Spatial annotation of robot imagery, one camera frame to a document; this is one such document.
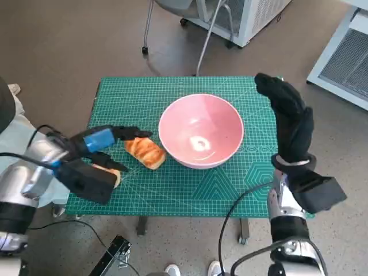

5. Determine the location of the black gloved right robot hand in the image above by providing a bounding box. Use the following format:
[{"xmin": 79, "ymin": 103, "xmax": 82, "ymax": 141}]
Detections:
[{"xmin": 254, "ymin": 72, "xmax": 315, "ymax": 164}]

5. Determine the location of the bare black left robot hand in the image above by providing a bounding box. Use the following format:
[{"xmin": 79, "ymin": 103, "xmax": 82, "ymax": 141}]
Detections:
[{"xmin": 67, "ymin": 125, "xmax": 154, "ymax": 173}]

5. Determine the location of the round toy bread bun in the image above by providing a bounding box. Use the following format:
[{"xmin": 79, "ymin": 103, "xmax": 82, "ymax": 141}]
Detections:
[{"xmin": 91, "ymin": 163, "xmax": 122, "ymax": 190}]

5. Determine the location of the oblong toy bread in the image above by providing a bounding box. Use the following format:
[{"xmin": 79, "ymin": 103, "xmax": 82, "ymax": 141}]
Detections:
[{"xmin": 124, "ymin": 137, "xmax": 167, "ymax": 171}]

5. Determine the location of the pink bowl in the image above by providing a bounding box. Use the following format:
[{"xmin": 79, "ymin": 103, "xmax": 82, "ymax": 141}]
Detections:
[{"xmin": 158, "ymin": 93, "xmax": 245, "ymax": 170}]

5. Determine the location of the person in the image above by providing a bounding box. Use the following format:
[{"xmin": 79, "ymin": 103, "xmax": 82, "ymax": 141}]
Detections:
[{"xmin": 0, "ymin": 83, "xmax": 72, "ymax": 208}]

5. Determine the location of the white cabinet with grille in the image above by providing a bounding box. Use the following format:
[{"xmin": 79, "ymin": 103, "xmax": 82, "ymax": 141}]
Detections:
[{"xmin": 306, "ymin": 5, "xmax": 368, "ymax": 112}]

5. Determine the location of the green cutting mat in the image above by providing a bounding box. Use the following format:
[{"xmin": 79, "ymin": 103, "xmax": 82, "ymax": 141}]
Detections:
[{"xmin": 65, "ymin": 75, "xmax": 317, "ymax": 219}]

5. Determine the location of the black table leg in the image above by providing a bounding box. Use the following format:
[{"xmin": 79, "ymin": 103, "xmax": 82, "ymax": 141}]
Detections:
[
  {"xmin": 136, "ymin": 216, "xmax": 149, "ymax": 236},
  {"xmin": 237, "ymin": 217, "xmax": 251, "ymax": 245}
]

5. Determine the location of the dark rounded object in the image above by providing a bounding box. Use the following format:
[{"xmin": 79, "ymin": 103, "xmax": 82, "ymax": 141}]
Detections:
[{"xmin": 0, "ymin": 76, "xmax": 16, "ymax": 136}]

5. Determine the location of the white cabinet with casters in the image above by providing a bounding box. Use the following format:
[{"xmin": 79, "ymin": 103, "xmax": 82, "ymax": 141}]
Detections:
[{"xmin": 180, "ymin": 0, "xmax": 296, "ymax": 48}]

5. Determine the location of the person's white shoe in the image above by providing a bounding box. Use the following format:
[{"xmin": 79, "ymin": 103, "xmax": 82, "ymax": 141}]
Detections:
[
  {"xmin": 165, "ymin": 263, "xmax": 182, "ymax": 276},
  {"xmin": 208, "ymin": 260, "xmax": 224, "ymax": 276}
]

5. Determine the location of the grey chair with metal legs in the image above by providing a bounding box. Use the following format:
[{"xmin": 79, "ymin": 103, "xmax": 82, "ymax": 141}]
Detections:
[{"xmin": 141, "ymin": 0, "xmax": 235, "ymax": 77}]

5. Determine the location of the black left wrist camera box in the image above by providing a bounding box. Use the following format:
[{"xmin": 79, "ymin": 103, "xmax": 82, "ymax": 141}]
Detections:
[{"xmin": 53, "ymin": 159, "xmax": 121, "ymax": 205}]

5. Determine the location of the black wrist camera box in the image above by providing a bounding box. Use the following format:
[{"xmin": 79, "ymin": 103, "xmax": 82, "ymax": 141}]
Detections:
[
  {"xmin": 287, "ymin": 169, "xmax": 348, "ymax": 214},
  {"xmin": 53, "ymin": 159, "xmax": 121, "ymax": 205}
]

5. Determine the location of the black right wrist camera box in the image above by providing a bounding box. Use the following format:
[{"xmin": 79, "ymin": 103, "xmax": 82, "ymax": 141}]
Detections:
[{"xmin": 287, "ymin": 169, "xmax": 348, "ymax": 214}]

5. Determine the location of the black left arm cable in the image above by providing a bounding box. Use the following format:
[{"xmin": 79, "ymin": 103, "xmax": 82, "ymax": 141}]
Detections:
[{"xmin": 0, "ymin": 124, "xmax": 71, "ymax": 169}]

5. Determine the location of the black floor cable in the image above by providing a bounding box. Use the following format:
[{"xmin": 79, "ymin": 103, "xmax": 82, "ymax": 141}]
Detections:
[{"xmin": 27, "ymin": 220, "xmax": 116, "ymax": 259}]

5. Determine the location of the long black arm cable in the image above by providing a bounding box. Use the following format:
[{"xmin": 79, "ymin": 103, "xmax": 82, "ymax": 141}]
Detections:
[{"xmin": 218, "ymin": 182, "xmax": 274, "ymax": 276}]

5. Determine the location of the black metal bracket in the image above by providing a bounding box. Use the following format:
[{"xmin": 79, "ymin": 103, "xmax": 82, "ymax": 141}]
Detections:
[{"xmin": 90, "ymin": 234, "xmax": 133, "ymax": 276}]

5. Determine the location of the short black arm cable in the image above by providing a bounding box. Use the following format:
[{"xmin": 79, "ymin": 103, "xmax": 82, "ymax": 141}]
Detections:
[{"xmin": 229, "ymin": 240, "xmax": 330, "ymax": 276}]

